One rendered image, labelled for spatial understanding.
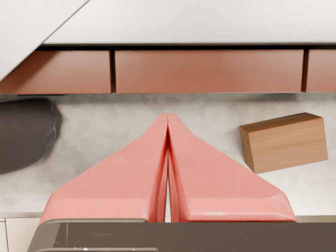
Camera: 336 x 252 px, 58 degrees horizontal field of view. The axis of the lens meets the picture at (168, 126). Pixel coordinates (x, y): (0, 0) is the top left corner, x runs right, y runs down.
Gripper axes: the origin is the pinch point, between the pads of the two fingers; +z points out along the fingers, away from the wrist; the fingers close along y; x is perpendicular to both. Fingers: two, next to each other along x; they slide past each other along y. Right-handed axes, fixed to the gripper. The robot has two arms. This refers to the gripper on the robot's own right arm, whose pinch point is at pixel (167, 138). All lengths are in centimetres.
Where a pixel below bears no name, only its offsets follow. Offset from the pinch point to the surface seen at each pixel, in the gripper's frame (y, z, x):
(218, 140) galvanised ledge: -7.5, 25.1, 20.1
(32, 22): 11.2, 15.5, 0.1
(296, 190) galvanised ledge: -19.6, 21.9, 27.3
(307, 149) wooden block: -18.3, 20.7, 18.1
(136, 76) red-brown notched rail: 3.0, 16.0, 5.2
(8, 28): 13.2, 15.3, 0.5
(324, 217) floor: -62, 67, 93
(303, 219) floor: -54, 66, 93
